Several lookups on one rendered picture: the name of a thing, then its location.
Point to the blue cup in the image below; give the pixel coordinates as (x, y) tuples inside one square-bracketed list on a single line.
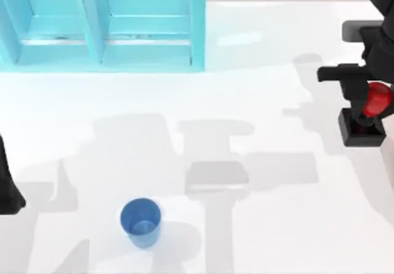
[(135, 212)]

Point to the red trophy with black base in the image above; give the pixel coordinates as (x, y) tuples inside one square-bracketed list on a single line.
[(377, 98)]

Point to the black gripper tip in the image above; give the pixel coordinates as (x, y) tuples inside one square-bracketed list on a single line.
[(7, 191)]

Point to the pale grey rounded box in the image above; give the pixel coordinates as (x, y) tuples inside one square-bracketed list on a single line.
[(351, 30)]

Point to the light blue rack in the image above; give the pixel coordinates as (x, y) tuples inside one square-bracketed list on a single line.
[(92, 24)]

